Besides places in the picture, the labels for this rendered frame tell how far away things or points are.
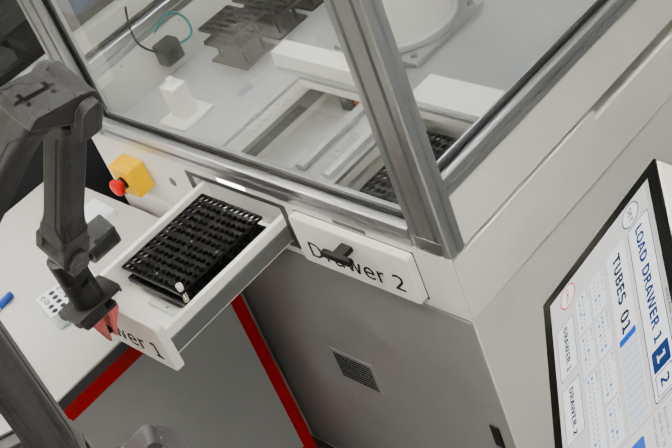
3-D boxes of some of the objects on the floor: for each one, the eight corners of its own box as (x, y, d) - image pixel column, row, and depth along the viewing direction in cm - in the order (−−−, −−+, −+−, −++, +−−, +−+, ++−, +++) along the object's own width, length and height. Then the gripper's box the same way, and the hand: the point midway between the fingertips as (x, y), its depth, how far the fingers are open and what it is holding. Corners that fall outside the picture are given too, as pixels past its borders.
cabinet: (568, 590, 258) (476, 325, 210) (239, 411, 326) (113, 181, 279) (788, 285, 301) (753, 8, 253) (456, 184, 369) (379, -50, 322)
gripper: (84, 251, 219) (121, 311, 228) (41, 290, 215) (81, 350, 224) (107, 262, 215) (144, 323, 224) (63, 302, 210) (103, 363, 219)
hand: (110, 333), depth 223 cm, fingers closed
